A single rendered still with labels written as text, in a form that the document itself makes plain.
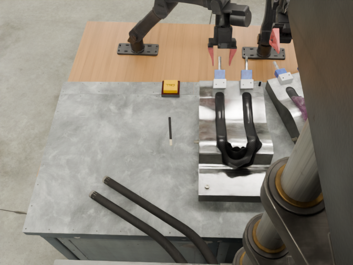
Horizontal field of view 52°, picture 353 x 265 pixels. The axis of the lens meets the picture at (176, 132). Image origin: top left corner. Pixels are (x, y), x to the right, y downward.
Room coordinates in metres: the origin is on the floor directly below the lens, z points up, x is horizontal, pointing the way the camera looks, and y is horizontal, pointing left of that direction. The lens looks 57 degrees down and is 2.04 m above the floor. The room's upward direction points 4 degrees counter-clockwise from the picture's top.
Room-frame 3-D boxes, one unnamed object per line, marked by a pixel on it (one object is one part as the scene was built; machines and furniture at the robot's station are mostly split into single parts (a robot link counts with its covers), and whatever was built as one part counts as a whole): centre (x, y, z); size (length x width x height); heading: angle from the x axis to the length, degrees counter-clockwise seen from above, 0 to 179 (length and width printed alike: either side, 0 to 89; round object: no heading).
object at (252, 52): (1.21, -0.44, 0.84); 0.20 x 0.07 x 0.08; 81
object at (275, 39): (0.87, -0.37, 1.19); 0.09 x 0.07 x 0.07; 171
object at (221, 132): (0.75, -0.23, 0.92); 0.35 x 0.16 x 0.09; 174
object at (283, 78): (1.03, -0.47, 0.86); 0.13 x 0.05 x 0.05; 11
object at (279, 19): (0.93, -0.40, 1.25); 0.07 x 0.06 x 0.11; 82
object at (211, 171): (0.73, -0.22, 0.87); 0.50 x 0.26 x 0.14; 174
